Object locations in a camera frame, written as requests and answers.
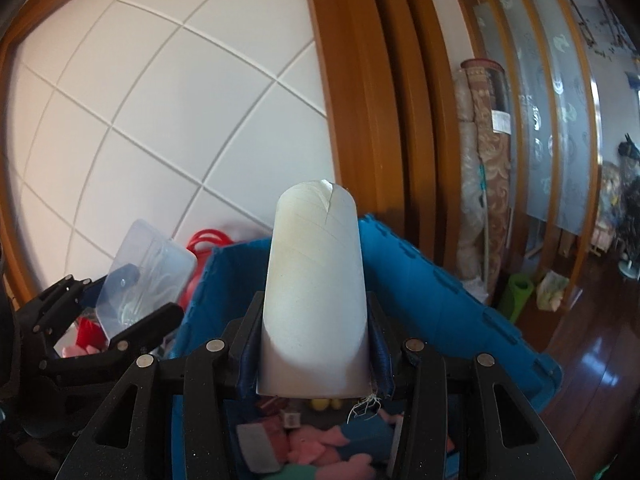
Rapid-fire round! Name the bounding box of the clear plastic box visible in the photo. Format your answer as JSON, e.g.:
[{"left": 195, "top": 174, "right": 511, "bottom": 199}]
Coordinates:
[{"left": 96, "top": 219, "right": 196, "bottom": 339}]

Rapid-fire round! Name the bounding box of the white paper roll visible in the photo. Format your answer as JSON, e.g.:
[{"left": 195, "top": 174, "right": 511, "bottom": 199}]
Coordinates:
[{"left": 257, "top": 180, "right": 372, "bottom": 399}]

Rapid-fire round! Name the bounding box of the red plastic toy case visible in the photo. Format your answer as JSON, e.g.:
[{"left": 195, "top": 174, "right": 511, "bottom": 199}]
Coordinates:
[{"left": 179, "top": 229, "right": 234, "bottom": 311}]

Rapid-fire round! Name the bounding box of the blue plastic storage crate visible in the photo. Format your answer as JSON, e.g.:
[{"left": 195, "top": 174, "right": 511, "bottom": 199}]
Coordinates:
[{"left": 171, "top": 217, "right": 562, "bottom": 479}]

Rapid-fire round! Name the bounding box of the green rolled yoga mat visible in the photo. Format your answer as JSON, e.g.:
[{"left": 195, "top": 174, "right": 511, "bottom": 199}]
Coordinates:
[{"left": 499, "top": 273, "right": 534, "bottom": 324}]

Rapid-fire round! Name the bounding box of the rolled patterned carpet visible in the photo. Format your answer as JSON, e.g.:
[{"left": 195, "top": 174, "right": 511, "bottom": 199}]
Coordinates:
[{"left": 454, "top": 58, "right": 512, "bottom": 295}]

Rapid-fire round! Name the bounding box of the mop with teal handle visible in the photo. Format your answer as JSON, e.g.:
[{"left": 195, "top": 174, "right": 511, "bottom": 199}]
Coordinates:
[{"left": 478, "top": 162, "right": 490, "bottom": 304}]

